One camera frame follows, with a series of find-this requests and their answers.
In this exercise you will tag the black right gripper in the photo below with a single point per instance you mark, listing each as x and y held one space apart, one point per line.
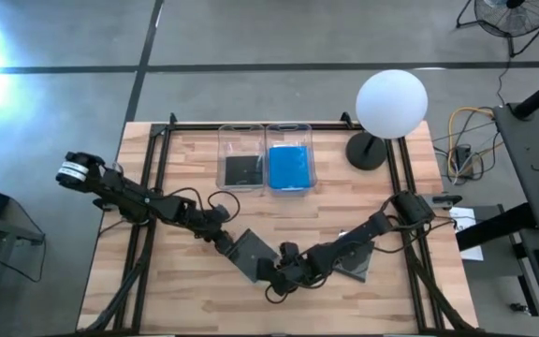
300 269

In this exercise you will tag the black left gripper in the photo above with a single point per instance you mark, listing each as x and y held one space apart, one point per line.
222 241

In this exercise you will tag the black jewel case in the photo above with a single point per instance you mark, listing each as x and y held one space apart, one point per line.
243 171
253 250
360 268

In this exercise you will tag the blue plastic case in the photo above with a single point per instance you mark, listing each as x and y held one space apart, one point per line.
289 166

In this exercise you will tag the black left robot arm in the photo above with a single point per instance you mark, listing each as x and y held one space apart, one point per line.
134 199

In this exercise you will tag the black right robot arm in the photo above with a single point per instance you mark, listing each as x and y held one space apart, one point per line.
372 227

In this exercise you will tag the clear plastic bin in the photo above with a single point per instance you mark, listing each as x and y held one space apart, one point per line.
241 140
290 133

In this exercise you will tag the white paper sheet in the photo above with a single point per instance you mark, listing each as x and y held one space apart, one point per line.
468 245

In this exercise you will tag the white globe table lamp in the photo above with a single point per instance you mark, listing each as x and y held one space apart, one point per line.
391 103

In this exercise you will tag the black power adapter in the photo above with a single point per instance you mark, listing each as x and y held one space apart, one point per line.
463 159

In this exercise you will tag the black desk foot beam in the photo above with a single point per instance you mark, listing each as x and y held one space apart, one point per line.
494 229

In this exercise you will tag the grey desk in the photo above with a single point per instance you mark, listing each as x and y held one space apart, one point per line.
531 154

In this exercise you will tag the black floor fan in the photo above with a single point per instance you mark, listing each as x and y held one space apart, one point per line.
515 19

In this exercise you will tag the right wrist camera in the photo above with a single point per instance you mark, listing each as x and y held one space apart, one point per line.
289 249

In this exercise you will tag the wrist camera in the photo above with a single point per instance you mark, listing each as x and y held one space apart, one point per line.
217 214
289 249

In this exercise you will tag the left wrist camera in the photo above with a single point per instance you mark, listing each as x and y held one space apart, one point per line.
217 214

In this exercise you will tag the black aluminium table frame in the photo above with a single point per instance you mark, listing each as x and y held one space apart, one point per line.
194 126

